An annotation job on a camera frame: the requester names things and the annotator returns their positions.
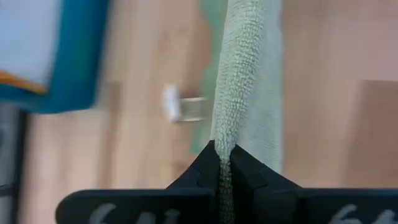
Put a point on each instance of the orange microfiber towel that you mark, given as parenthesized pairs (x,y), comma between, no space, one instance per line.
(21,84)

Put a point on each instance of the green microfiber towel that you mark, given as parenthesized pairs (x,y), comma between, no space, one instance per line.
(239,77)

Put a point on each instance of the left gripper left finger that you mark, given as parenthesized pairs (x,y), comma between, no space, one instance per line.
(186,202)

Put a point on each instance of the black aluminium table frame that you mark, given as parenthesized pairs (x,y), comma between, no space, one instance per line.
(19,155)

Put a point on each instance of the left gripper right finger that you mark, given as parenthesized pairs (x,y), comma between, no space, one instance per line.
(280,205)

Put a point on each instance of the small grey waffle towel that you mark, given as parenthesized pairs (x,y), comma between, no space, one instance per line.
(28,37)

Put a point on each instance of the teal plastic bin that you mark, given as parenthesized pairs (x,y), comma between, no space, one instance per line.
(81,56)

